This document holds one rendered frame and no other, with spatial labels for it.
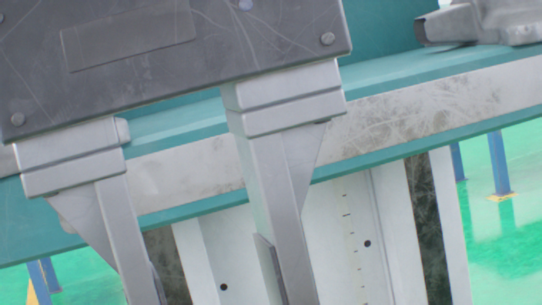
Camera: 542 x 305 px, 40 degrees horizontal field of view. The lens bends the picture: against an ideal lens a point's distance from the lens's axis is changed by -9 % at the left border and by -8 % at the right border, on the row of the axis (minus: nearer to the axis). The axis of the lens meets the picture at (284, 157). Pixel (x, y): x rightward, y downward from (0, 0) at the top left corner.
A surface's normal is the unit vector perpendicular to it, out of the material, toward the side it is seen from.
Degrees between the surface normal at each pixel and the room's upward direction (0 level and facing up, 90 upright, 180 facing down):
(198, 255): 90
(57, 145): 90
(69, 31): 90
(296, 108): 90
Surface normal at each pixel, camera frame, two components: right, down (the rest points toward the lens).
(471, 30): 0.15, 0.14
